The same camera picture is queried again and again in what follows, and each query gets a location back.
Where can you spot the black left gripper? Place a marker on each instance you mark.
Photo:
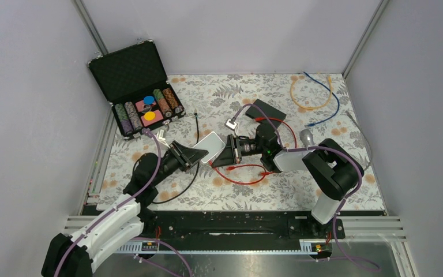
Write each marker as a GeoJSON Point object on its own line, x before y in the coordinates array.
{"type": "Point", "coordinates": [187, 157]}

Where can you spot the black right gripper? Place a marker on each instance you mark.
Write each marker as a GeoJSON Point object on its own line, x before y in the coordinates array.
{"type": "Point", "coordinates": [231, 154]}

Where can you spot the white router box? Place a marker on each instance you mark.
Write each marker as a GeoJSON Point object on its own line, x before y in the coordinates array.
{"type": "Point", "coordinates": [211, 143]}

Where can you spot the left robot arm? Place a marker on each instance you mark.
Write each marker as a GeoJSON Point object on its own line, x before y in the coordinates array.
{"type": "Point", "coordinates": [82, 252]}

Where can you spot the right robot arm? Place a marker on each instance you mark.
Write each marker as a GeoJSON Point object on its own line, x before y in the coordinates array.
{"type": "Point", "coordinates": [332, 168]}

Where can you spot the yellow round chip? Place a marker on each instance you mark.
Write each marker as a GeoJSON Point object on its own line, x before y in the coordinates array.
{"type": "Point", "coordinates": [149, 116]}

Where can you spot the clear dealer button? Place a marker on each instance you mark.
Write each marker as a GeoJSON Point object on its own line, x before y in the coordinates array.
{"type": "Point", "coordinates": [146, 108]}

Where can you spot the blue round chip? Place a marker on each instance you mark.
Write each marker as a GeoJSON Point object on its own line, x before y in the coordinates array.
{"type": "Point", "coordinates": [149, 100]}

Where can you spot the silver microphone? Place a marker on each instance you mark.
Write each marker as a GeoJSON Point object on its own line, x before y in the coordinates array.
{"type": "Point", "coordinates": [306, 138]}

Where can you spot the black poker chip case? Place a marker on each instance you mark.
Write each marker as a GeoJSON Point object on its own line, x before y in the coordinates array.
{"type": "Point", "coordinates": [126, 77]}

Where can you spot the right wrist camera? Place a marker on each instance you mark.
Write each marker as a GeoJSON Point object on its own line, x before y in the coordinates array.
{"type": "Point", "coordinates": [231, 124]}

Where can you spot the black network switch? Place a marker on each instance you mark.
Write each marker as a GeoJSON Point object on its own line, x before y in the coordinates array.
{"type": "Point", "coordinates": [255, 111]}

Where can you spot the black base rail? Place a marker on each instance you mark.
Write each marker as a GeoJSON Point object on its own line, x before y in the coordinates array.
{"type": "Point", "coordinates": [238, 231]}

